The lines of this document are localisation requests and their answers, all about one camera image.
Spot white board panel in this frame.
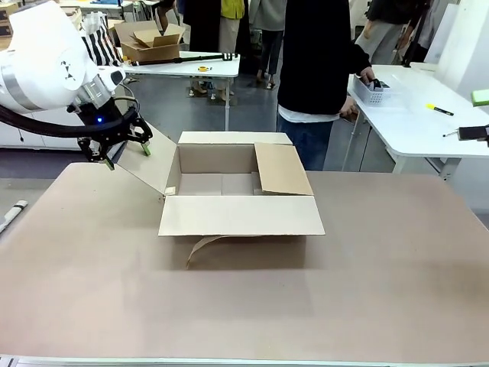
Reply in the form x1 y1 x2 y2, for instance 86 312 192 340
423 3 489 101

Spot white background table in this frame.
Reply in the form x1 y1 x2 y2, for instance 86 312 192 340
121 50 241 133

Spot black device with metal rod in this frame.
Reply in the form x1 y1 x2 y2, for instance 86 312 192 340
442 125 489 148

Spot person's left hand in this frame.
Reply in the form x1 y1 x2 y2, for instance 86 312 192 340
359 67 379 86

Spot person's left forearm black sleeve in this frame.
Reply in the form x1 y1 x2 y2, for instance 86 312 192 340
350 42 374 77

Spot black white striped bag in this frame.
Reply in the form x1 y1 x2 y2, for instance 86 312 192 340
79 11 124 68

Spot white side table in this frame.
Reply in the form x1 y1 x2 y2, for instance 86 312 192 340
346 63 489 181

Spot small white plastic basket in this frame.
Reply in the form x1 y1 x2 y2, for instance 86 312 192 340
351 74 393 106

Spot white tube with black band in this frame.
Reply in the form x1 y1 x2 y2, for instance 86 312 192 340
0 199 29 235

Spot bystander in grey top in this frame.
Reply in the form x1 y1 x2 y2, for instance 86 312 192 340
248 0 286 91

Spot person in black sweater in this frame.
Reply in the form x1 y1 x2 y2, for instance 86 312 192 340
275 0 377 171

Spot stacked brown cardboard boxes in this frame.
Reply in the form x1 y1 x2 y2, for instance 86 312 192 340
0 0 21 50

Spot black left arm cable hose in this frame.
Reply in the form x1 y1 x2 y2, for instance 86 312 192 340
0 102 138 139

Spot black tripod pole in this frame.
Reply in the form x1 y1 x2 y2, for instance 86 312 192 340
125 52 241 67

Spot bystander in dark coat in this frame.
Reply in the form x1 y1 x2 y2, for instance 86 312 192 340
182 0 223 96

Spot white cabinet with wood top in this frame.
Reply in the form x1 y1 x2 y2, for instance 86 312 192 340
0 106 91 151

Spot bystander in grey trousers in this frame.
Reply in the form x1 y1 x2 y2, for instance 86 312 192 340
354 0 421 67

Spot yellow marker pen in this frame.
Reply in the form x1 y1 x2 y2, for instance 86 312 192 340
426 103 455 116

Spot bystander in yellow top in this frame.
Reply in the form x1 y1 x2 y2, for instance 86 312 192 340
218 0 248 102

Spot person's right hand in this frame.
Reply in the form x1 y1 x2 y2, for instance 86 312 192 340
338 97 358 119

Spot large brown cardboard box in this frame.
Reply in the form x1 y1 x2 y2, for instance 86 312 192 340
114 131 326 271

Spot open background cardboard carton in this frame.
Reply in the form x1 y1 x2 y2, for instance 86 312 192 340
114 20 186 64

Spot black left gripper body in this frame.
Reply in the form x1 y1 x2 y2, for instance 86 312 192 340
67 96 139 141

